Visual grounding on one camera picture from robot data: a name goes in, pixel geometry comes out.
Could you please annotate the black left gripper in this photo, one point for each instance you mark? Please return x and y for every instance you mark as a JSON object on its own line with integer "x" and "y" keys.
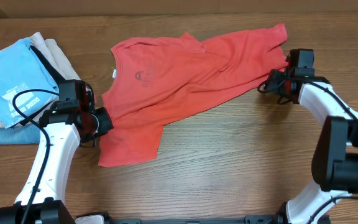
{"x": 106, "y": 124}

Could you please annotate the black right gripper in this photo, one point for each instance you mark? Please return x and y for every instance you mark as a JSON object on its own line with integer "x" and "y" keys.
{"x": 273, "y": 78}

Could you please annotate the red t-shirt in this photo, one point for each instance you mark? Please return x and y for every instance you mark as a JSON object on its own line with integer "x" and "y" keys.
{"x": 160, "y": 80}

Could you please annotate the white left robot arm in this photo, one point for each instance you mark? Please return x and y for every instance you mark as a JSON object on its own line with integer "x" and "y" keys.
{"x": 42, "y": 200}

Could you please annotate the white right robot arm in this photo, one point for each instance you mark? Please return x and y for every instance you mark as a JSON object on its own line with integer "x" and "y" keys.
{"x": 335, "y": 161}

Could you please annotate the black folded garment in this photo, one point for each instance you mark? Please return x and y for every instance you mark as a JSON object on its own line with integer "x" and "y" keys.
{"x": 57, "y": 77}

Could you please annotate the folded blue jeans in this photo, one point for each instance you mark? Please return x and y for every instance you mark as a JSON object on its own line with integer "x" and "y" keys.
{"x": 29, "y": 134}

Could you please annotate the beige folded garment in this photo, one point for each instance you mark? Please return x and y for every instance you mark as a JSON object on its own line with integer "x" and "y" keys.
{"x": 55, "y": 56}

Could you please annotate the light blue folded t-shirt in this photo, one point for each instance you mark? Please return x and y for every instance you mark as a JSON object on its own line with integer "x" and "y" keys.
{"x": 21, "y": 69}

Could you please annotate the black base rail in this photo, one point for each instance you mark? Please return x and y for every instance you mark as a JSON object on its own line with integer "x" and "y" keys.
{"x": 194, "y": 220}

